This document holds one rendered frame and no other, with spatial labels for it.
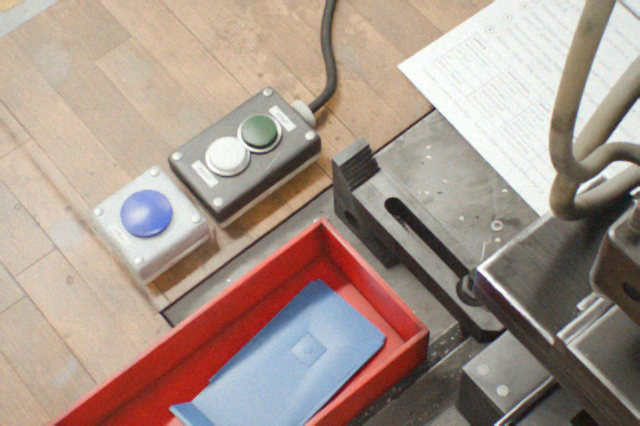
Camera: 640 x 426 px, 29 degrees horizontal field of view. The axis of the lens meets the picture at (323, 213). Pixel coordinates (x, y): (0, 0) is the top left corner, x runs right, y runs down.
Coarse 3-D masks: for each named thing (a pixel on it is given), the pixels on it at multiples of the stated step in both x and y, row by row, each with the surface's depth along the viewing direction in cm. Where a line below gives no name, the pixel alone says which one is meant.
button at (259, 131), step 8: (248, 120) 97; (256, 120) 97; (264, 120) 97; (272, 120) 97; (248, 128) 97; (256, 128) 97; (264, 128) 97; (272, 128) 97; (248, 136) 96; (256, 136) 96; (264, 136) 96; (272, 136) 96; (248, 144) 96; (256, 144) 96; (264, 144) 96
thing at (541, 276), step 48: (528, 240) 69; (576, 240) 69; (480, 288) 70; (528, 288) 68; (576, 288) 68; (528, 336) 68; (576, 336) 62; (624, 336) 62; (576, 384) 67; (624, 384) 61
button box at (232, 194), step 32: (320, 32) 105; (256, 96) 99; (320, 96) 100; (224, 128) 98; (288, 128) 97; (192, 160) 96; (256, 160) 96; (288, 160) 96; (192, 192) 97; (224, 192) 95; (256, 192) 96; (224, 224) 97
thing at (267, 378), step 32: (320, 288) 93; (288, 320) 92; (320, 320) 92; (352, 320) 92; (256, 352) 91; (288, 352) 91; (352, 352) 91; (224, 384) 90; (256, 384) 90; (288, 384) 90; (320, 384) 90; (192, 416) 87; (224, 416) 89; (256, 416) 89; (288, 416) 89
